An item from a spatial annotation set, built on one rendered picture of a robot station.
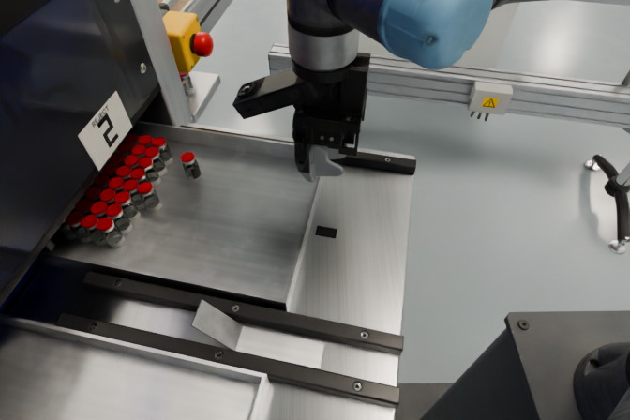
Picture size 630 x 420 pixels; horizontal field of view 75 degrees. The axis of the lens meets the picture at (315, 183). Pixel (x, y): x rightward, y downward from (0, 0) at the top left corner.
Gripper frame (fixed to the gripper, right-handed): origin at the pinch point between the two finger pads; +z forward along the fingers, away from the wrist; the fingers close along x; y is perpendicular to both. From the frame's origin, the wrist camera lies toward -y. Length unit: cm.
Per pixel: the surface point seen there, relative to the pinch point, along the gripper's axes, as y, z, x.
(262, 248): -3.8, 3.6, -11.7
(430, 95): 25, 45, 84
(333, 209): 4.5, 3.9, -2.9
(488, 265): 57, 92, 48
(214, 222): -11.9, 3.6, -8.9
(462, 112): 50, 92, 137
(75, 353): -20.9, 3.6, -29.6
